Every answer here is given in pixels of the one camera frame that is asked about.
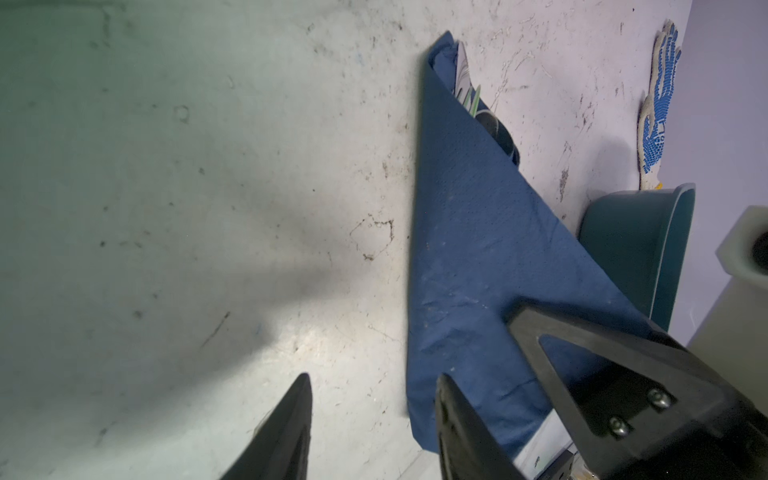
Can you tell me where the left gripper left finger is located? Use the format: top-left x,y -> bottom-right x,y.
222,373 -> 313,480

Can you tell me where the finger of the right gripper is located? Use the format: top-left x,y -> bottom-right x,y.
509,307 -> 734,474

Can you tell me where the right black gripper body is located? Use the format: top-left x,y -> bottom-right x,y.
599,385 -> 767,479

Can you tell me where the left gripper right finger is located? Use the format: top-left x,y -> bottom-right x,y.
435,374 -> 524,480

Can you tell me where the dark teal plastic tray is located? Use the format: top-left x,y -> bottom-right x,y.
579,183 -> 696,331

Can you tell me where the dark blue paper napkin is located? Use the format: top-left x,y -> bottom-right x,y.
405,34 -> 650,457

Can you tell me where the silver metal spoon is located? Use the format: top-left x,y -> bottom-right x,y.
475,109 -> 521,166

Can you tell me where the silver metal fork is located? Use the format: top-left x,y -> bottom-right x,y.
454,41 -> 480,117

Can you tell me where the blue white work glove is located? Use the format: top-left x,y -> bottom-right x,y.
637,20 -> 681,190

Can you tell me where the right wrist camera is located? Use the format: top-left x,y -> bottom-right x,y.
688,205 -> 767,414

